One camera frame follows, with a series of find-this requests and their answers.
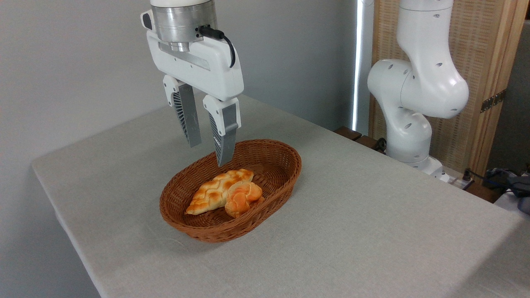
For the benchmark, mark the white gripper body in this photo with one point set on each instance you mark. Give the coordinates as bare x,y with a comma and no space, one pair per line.
207,72

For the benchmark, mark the wooden bamboo folding screen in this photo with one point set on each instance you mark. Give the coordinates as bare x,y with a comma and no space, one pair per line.
476,41

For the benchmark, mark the metal screen hinge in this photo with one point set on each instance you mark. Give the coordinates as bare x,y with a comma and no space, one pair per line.
492,100

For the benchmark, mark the silver metal wrist flange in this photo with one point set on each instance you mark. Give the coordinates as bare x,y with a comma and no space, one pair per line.
178,25

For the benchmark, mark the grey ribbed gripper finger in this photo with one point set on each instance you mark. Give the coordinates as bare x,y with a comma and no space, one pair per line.
223,132
187,116

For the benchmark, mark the long braided bread loaf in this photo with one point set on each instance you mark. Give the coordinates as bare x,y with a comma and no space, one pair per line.
211,194

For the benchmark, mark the grey tablecloth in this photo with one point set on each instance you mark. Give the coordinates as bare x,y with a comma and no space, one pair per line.
372,227

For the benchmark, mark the round knotted orange bread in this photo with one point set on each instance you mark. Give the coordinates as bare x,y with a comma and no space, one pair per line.
242,198

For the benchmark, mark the brown oval wicker basket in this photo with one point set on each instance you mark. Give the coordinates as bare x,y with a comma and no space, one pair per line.
232,231

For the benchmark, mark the blue grey bundled object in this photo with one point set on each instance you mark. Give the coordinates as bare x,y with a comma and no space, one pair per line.
517,186

